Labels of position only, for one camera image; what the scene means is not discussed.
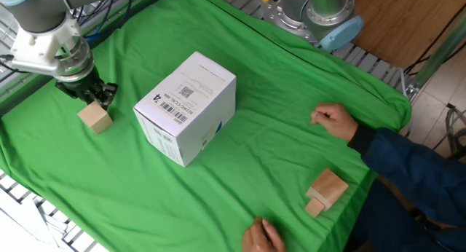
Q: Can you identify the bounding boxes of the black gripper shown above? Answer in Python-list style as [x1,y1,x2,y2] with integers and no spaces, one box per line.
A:
[55,66,119,111]

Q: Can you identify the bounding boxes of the plain wooden cube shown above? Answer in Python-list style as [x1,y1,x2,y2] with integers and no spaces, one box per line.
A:
[77,101,114,135]

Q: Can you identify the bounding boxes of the right forearm blue sleeve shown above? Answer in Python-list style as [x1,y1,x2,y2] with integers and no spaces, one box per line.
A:
[347,125,466,224]

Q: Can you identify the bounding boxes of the person's left hand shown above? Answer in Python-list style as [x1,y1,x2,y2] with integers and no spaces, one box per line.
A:
[241,216,288,252]

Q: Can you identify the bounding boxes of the person's right hand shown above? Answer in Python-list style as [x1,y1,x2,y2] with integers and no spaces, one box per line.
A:
[310,102,360,143]

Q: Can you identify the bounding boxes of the white printed cardboard box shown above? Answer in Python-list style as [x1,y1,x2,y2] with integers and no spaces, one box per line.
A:
[133,51,237,168]

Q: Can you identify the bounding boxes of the white paper pile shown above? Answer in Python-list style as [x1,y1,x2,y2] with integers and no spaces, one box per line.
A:
[0,186,68,252]

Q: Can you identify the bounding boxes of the green cloth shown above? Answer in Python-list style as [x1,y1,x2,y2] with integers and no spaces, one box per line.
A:
[0,0,412,252]

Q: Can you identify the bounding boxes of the notched wooden block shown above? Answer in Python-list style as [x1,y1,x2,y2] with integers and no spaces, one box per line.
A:
[304,168,350,219]

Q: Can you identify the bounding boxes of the person's body blue clothes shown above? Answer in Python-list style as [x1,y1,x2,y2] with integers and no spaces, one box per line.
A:
[341,178,466,252]

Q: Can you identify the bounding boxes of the blue cable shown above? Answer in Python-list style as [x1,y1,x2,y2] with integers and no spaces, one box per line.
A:
[71,0,134,42]

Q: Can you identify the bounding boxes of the aluminium table rail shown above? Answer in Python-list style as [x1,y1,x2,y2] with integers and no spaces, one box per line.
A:
[0,0,174,117]

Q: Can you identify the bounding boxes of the black floor cable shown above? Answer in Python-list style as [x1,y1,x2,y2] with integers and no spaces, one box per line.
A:
[403,4,466,76]

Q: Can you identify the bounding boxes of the aluminium corner post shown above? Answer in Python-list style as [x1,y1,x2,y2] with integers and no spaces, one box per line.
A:
[410,11,466,92]

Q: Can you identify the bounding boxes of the grey cable bundle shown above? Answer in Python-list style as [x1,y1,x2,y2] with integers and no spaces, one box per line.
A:
[432,102,466,159]

